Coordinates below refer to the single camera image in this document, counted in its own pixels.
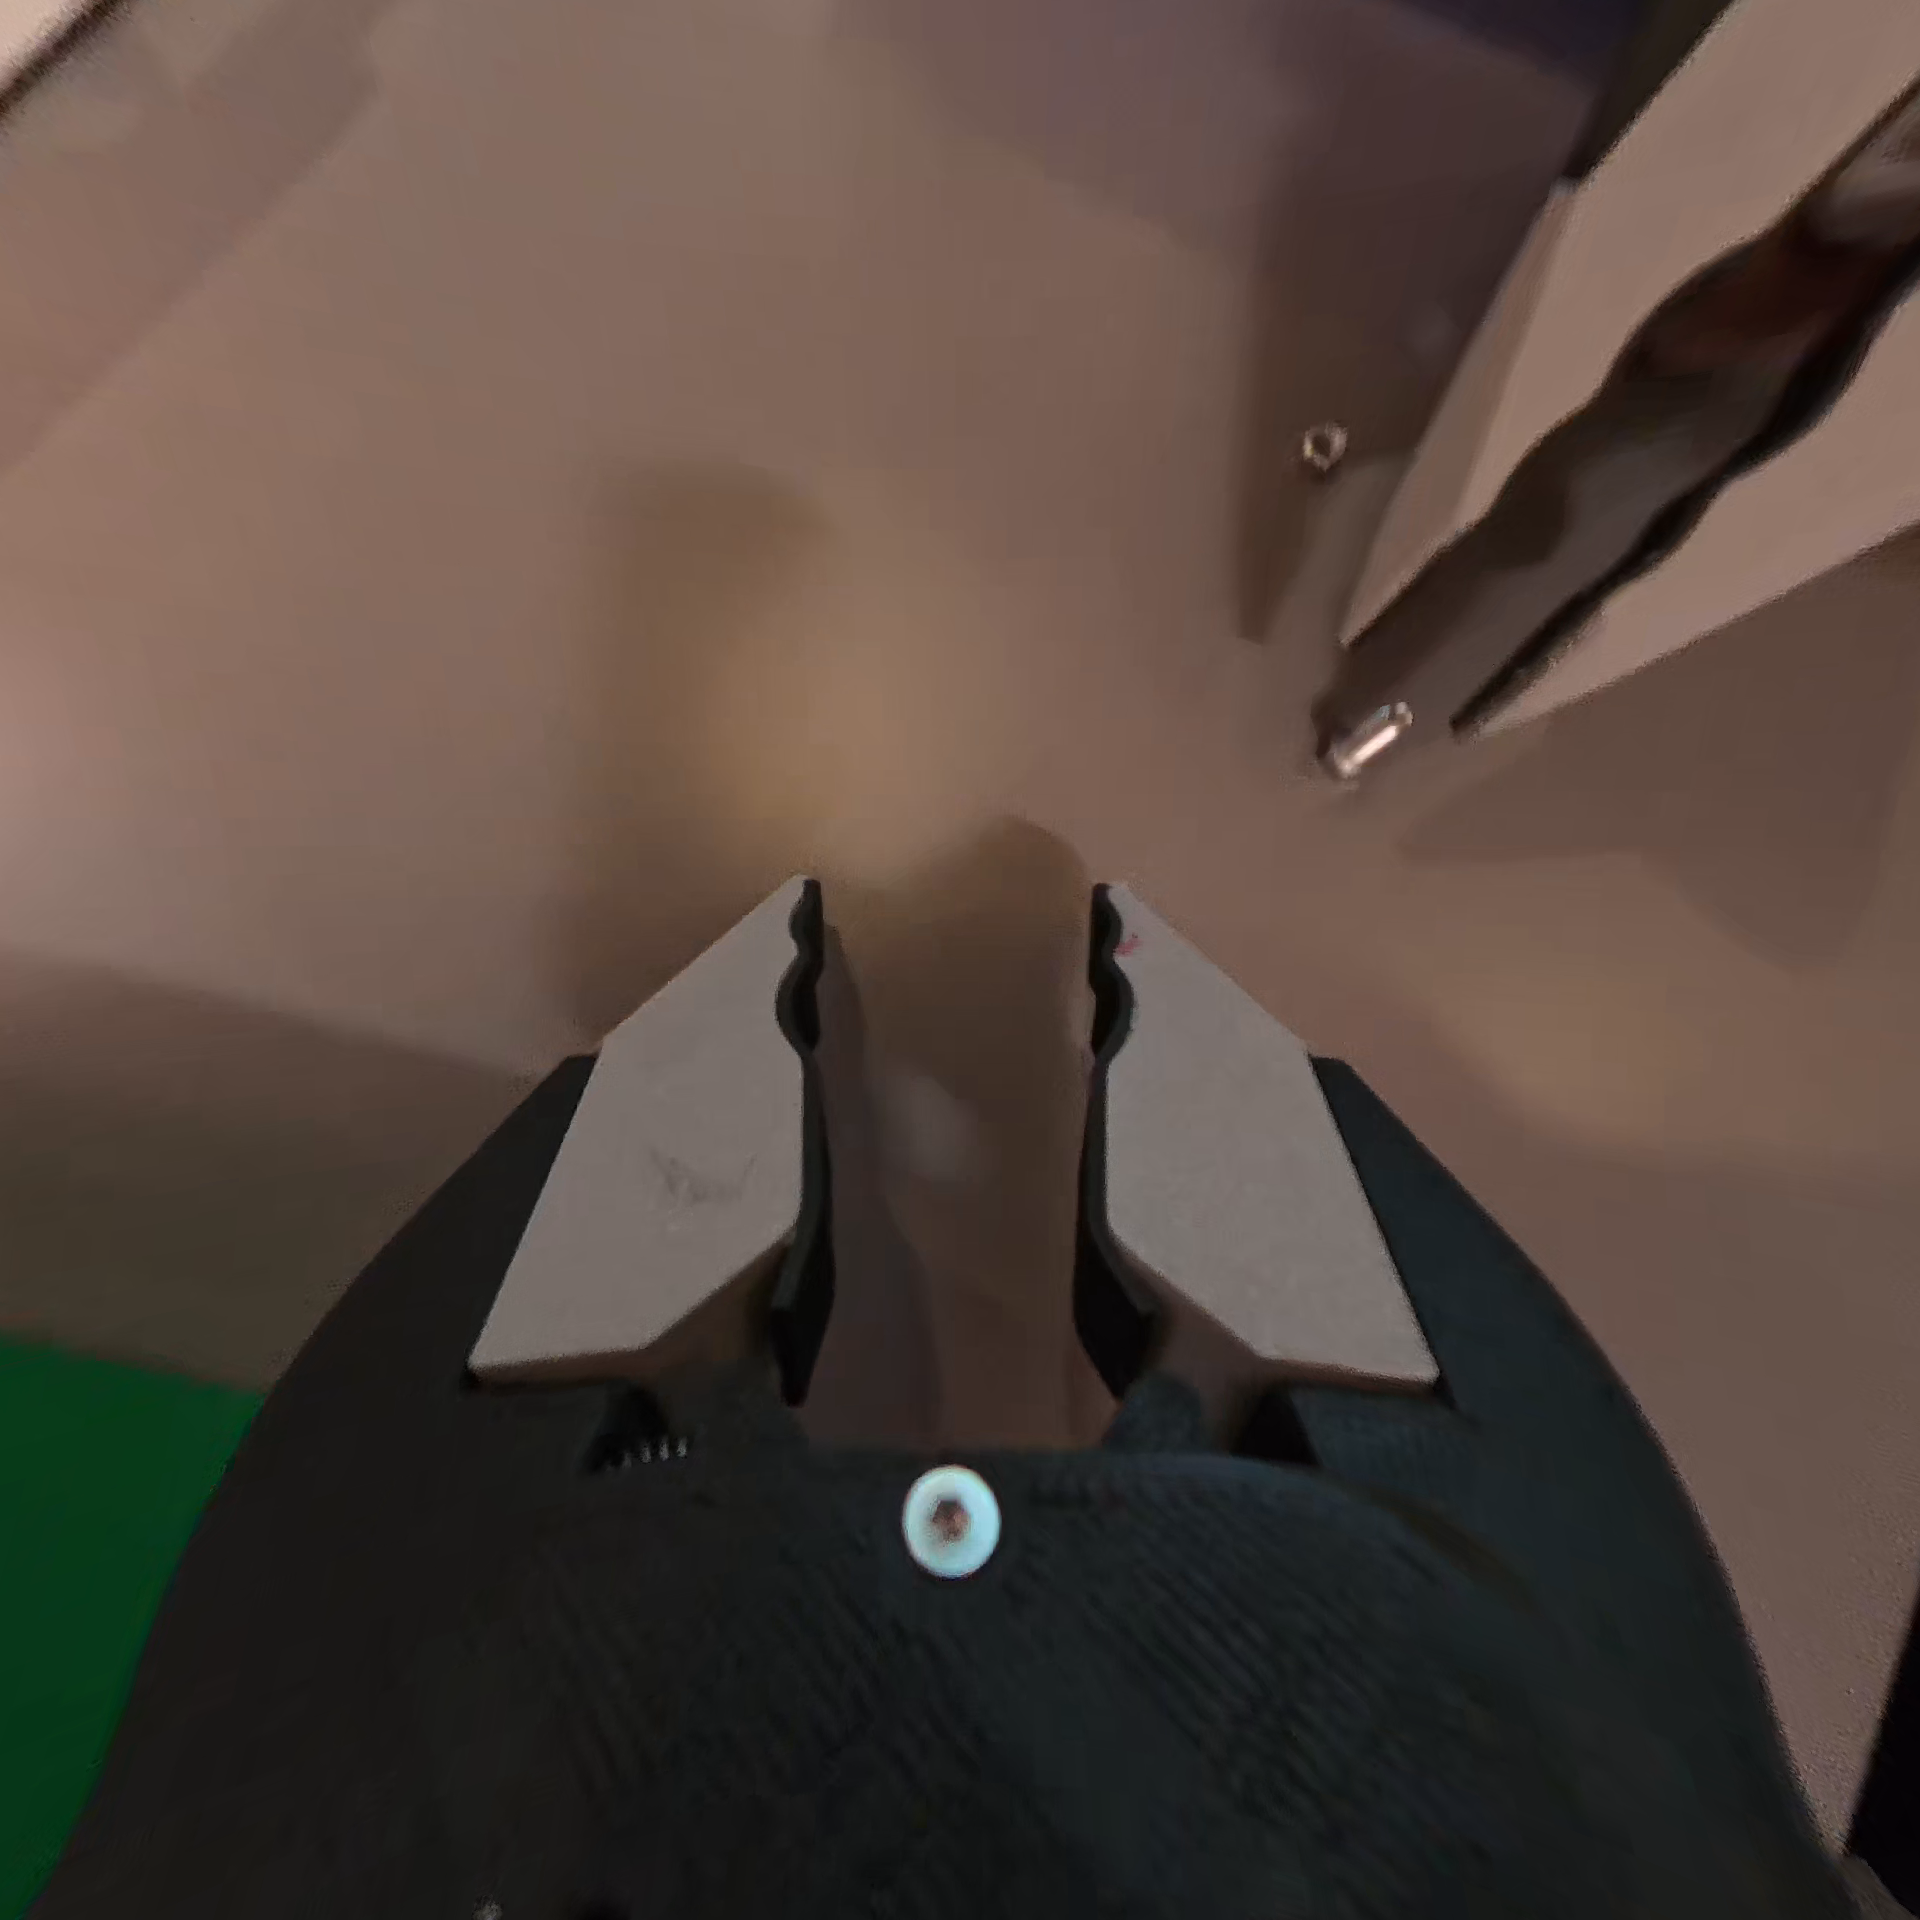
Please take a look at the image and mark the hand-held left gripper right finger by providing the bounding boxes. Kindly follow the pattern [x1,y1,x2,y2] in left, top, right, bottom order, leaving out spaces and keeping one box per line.
[1073,883,1443,1403]

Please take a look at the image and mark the silver bolt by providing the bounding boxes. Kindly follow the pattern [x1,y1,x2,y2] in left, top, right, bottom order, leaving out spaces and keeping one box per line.
[1317,699,1417,784]

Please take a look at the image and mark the green plastic bin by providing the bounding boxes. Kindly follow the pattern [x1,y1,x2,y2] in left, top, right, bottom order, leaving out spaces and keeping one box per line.
[0,1340,273,1920]

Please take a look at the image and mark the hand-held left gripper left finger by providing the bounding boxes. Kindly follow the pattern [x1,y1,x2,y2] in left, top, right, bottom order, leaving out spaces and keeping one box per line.
[468,878,837,1409]

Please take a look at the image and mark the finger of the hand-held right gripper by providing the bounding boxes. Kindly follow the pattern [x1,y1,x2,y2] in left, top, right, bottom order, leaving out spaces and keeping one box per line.
[1334,0,1920,659]
[1446,281,1920,740]

